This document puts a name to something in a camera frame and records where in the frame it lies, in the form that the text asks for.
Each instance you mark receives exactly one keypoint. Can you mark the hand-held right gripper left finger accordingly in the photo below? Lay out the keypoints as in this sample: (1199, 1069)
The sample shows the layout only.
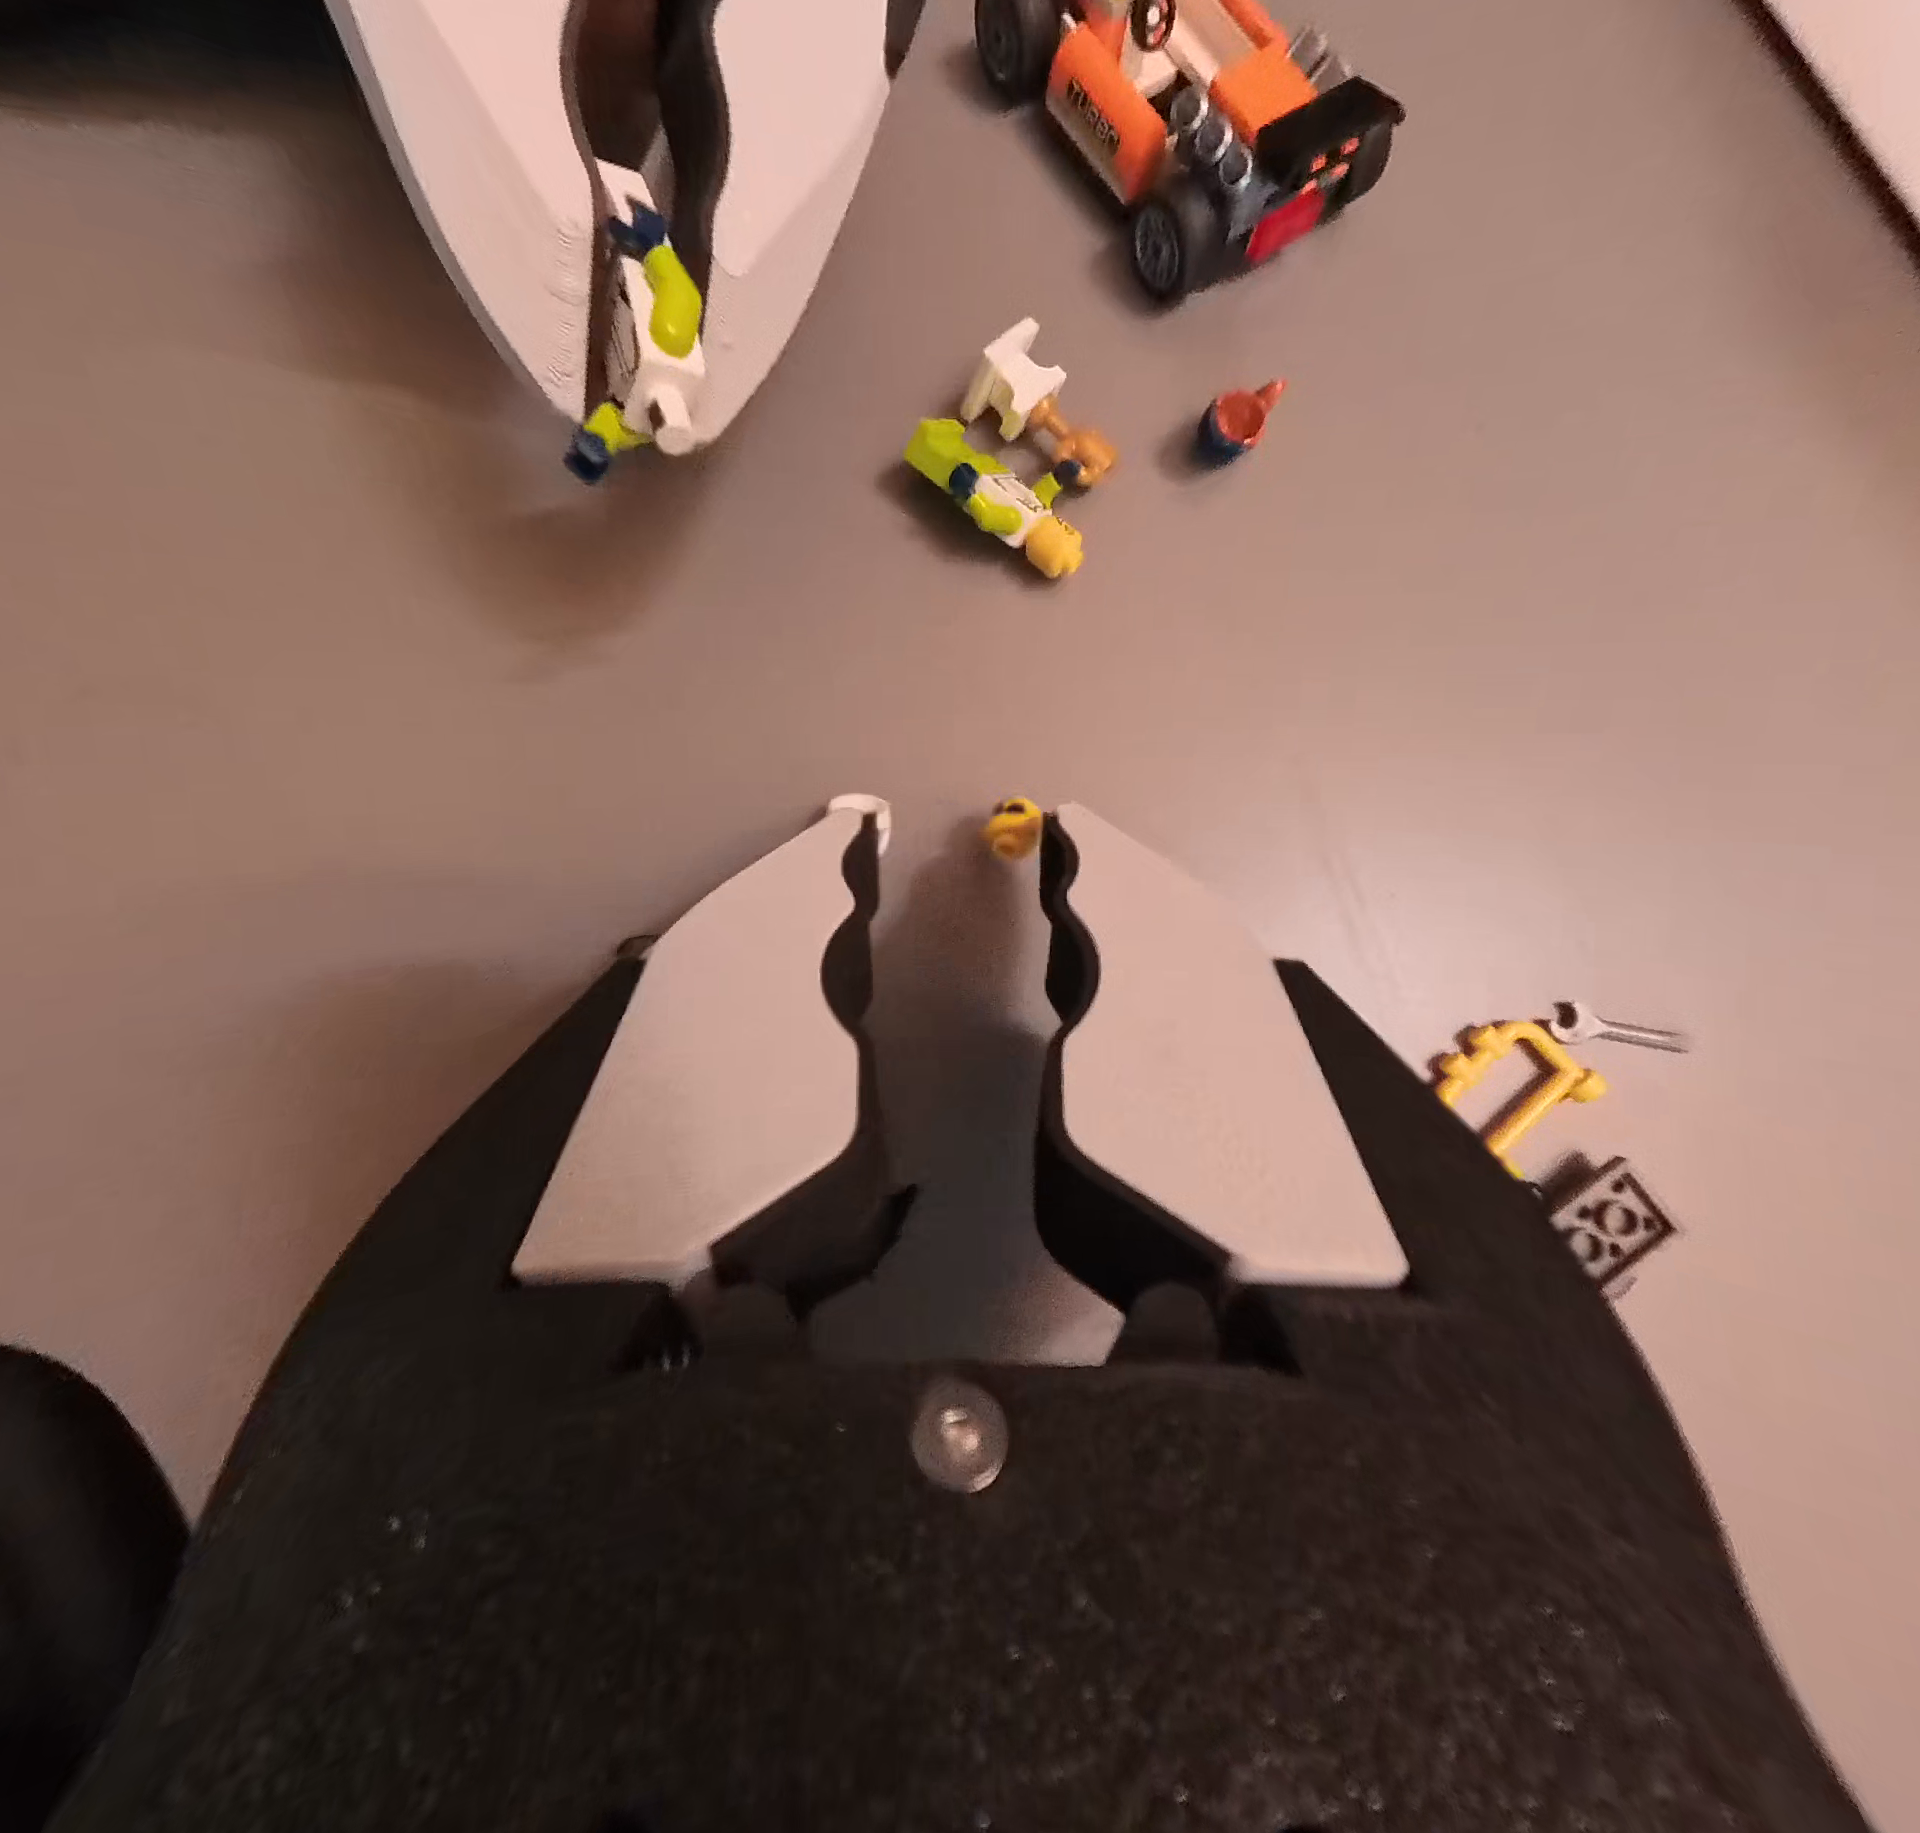
(706, 1114)

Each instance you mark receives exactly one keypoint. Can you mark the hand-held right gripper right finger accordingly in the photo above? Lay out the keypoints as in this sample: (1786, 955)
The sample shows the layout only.
(1216, 1114)

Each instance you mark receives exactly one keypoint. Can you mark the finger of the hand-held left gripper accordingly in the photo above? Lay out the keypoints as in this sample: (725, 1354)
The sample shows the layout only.
(466, 94)
(810, 94)

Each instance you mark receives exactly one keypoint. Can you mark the yellow lego hand truck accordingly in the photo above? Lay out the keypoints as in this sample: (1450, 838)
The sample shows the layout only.
(1476, 1059)

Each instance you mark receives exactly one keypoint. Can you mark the yellow lego minifigure head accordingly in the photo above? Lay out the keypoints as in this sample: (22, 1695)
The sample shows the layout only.
(1015, 827)

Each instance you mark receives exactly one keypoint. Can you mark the orange lego race car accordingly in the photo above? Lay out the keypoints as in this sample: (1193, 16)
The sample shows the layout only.
(1170, 94)

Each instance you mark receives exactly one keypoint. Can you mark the dark grey lego plate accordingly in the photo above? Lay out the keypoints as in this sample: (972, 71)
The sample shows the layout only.
(1615, 1225)

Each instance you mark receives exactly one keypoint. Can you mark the lime white lego minifigure torso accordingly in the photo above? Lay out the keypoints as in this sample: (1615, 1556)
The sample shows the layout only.
(985, 489)

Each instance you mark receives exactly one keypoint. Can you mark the gold lego piece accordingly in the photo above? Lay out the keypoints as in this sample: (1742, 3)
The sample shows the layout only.
(1078, 459)

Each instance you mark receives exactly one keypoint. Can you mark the red lego helmet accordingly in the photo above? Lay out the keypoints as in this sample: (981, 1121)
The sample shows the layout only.
(1237, 430)

